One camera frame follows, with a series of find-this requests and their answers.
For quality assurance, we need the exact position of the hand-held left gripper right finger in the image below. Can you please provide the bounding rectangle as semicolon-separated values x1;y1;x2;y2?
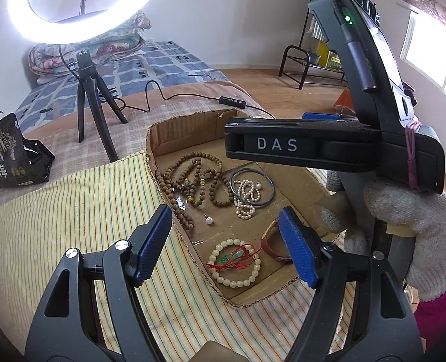
278;207;421;362

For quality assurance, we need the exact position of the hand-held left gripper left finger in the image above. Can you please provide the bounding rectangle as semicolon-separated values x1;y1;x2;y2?
25;204;174;362

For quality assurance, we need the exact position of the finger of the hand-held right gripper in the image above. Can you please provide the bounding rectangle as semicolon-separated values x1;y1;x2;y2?
225;117;382;172
301;112;355;121

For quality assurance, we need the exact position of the dark thin bangle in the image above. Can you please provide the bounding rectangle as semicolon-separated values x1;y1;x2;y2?
229;168;275;208

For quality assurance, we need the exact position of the cardboard box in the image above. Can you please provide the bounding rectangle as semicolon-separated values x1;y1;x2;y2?
144;107;344;308

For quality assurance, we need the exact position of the white pearl necklace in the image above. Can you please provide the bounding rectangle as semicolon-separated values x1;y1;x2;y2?
232;179;263;220

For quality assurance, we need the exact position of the red string jade pendant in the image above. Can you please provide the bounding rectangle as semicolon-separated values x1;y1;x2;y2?
207;247;263;272

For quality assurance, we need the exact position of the cream bead bracelet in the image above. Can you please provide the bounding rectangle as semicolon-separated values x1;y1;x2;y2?
207;238;262;288

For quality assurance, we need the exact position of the person's right forearm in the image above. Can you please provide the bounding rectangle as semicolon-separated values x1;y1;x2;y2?
413;275;446;362

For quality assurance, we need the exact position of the person's right hand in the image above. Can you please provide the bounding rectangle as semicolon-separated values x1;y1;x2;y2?
315;170;446;302

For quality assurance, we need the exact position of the orange patterned box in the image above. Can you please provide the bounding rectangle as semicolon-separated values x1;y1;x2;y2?
334;87;356;111

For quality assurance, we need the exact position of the yellow box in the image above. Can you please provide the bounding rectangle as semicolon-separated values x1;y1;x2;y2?
315;40;346;70

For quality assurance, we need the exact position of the window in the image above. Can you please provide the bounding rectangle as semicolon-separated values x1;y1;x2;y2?
398;11;446;114

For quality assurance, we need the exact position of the black metal shoe rack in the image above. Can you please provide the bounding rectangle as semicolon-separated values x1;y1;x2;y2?
278;45;348;90

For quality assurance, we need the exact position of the striped hanging towel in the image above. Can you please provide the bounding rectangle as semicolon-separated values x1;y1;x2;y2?
310;0;346;42

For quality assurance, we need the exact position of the yellow striped cloth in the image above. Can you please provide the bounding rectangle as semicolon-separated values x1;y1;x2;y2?
0;151;359;362

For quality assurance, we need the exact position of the beige checked blanket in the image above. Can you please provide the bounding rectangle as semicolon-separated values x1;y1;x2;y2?
0;83;276;215

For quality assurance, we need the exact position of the blue plaid bed sheet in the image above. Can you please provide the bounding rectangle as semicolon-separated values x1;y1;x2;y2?
14;40;231;136

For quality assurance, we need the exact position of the black tripod stand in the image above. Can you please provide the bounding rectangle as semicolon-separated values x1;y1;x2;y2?
76;49;129;163

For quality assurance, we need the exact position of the black snack bag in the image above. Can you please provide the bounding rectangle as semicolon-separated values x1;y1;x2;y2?
0;112;55;189

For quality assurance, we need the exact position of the folded floral quilt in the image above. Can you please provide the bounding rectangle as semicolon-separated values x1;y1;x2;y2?
28;11;153;85

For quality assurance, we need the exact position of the red and gold bracelet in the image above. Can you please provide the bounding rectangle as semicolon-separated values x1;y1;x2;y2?
262;219;295;262

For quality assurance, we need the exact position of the black cable with inline switch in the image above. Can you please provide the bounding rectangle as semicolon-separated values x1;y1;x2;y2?
57;43;276;119

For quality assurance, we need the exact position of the brown wooden bead necklace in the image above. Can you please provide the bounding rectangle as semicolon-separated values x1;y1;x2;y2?
155;151;236;230

